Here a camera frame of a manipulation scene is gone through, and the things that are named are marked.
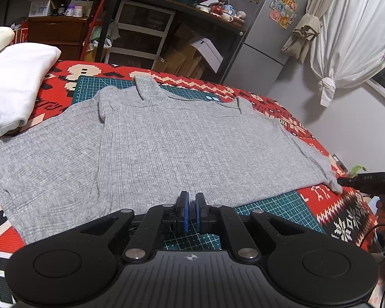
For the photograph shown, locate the grey polo shirt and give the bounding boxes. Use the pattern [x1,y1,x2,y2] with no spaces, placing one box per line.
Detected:
[0,76,342,243]

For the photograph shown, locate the green cutting mat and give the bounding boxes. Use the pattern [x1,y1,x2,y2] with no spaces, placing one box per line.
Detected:
[72,76,323,251]

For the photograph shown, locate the white knotted curtain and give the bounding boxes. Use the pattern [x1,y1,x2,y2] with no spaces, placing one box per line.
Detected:
[310,0,385,107]

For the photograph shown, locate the beige hanging bag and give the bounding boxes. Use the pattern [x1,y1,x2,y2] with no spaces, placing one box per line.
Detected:
[282,13,321,65]

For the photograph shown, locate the leaning cardboard sheets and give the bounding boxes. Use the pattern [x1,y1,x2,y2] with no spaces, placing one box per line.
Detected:
[153,38,206,79]

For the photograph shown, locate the white box on cardboard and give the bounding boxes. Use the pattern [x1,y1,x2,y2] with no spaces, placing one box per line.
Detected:
[189,35,223,73]

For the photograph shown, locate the folded white towel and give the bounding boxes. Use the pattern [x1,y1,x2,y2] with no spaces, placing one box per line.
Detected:
[0,42,61,136]

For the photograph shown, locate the silver refrigerator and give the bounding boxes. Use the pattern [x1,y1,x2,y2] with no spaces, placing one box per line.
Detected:
[223,0,308,95]

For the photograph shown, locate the white drawer shelf unit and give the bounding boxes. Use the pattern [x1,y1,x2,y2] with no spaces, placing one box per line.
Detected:
[105,0,175,69]

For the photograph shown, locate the dark wooden drawer cabinet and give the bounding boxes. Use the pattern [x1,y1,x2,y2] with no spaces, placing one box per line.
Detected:
[27,16,88,61]

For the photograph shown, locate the wall power outlet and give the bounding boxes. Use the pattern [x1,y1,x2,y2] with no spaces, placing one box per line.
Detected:
[330,154,348,175]

